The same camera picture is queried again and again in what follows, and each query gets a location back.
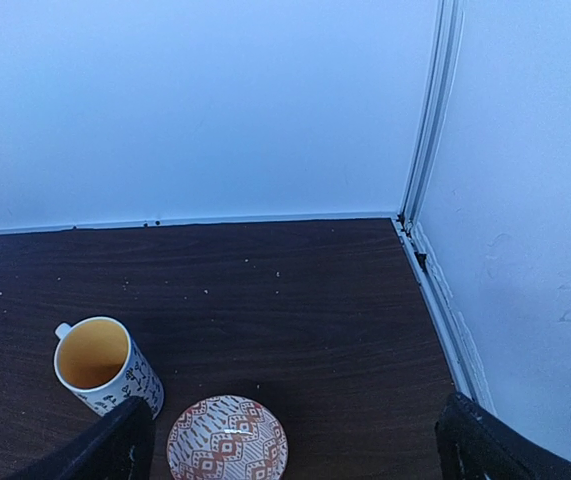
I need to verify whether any red patterned ceramic bowl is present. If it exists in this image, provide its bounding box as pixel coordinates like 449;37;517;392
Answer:
166;395;289;479

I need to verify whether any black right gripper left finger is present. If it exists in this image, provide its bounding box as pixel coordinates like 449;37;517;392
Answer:
10;397;154;479

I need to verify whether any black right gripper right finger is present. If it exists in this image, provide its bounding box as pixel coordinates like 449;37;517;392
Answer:
435;392;571;479

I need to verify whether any aluminium right corner post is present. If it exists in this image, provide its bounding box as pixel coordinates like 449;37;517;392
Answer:
393;1;496;414

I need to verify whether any white floral mug yellow inside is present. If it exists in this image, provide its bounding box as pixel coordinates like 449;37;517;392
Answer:
53;316;165;418

